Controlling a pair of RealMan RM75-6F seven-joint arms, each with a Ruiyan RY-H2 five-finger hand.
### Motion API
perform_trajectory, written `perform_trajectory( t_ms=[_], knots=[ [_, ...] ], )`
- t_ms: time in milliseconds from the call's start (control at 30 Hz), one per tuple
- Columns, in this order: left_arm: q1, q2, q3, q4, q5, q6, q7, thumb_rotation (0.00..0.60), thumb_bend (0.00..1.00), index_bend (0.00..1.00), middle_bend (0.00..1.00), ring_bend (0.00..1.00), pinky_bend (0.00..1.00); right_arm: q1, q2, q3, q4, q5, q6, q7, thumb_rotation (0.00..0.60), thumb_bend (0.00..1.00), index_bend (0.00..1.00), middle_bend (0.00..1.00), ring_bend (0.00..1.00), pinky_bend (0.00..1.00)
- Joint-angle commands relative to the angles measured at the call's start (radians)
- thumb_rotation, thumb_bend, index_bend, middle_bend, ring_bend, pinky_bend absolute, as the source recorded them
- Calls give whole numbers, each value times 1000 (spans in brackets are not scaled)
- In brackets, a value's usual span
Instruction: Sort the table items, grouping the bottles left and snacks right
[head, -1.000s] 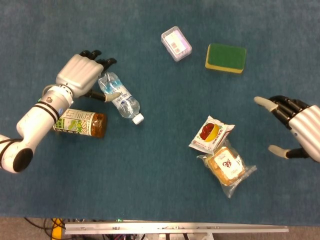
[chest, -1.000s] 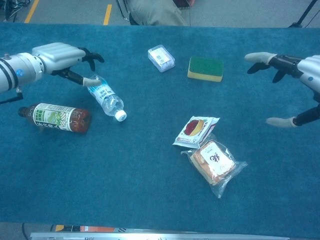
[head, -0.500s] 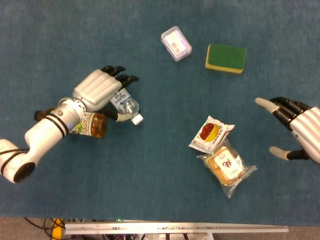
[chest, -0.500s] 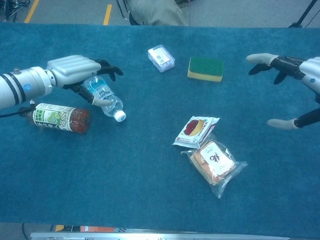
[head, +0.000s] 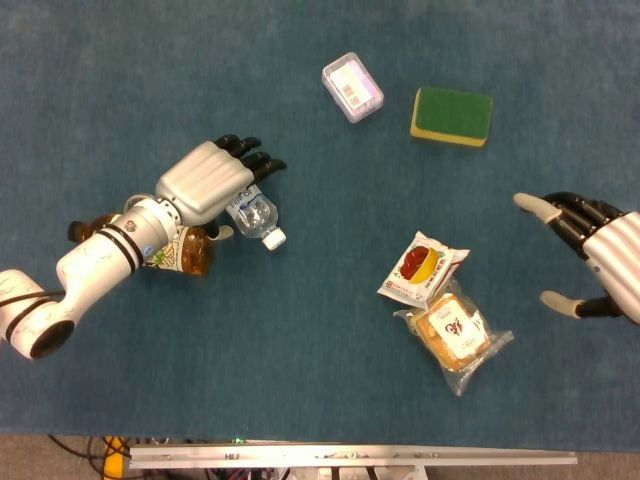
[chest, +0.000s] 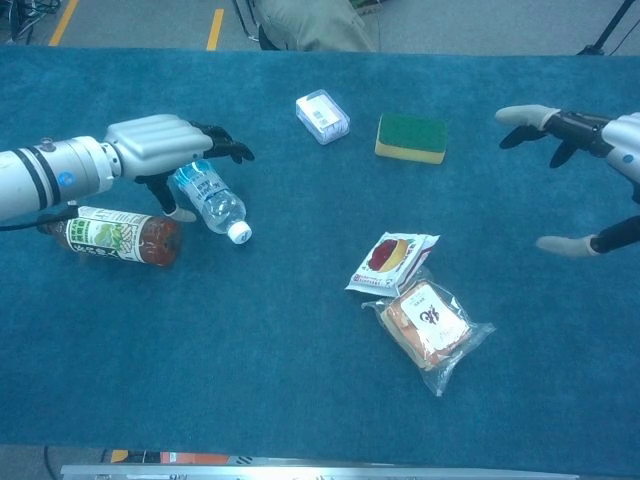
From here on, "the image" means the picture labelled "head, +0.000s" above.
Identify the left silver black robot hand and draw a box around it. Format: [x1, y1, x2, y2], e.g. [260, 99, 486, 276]
[154, 133, 289, 242]

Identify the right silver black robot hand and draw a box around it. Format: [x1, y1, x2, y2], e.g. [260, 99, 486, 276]
[513, 191, 640, 326]

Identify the clear water bottle white cap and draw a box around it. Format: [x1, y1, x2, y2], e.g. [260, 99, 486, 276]
[224, 183, 288, 251]

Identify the brown tea bottle green label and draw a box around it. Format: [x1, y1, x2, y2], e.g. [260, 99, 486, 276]
[67, 213, 216, 278]

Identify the bread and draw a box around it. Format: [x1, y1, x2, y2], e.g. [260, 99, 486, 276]
[392, 279, 515, 397]

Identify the white snack packet red print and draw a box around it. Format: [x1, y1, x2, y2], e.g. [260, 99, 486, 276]
[376, 230, 471, 310]

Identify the green yellow sponge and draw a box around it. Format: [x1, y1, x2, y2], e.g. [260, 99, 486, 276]
[409, 85, 495, 149]

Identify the clear plastic box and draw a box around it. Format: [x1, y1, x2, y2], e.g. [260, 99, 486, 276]
[321, 51, 385, 124]

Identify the blue felt table cloth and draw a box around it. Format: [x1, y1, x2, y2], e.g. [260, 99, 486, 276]
[0, 0, 640, 451]

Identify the black cable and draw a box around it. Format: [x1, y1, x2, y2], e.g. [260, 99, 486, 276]
[47, 433, 131, 474]

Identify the aluminium rail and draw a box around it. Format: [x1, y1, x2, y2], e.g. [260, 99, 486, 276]
[128, 442, 579, 471]

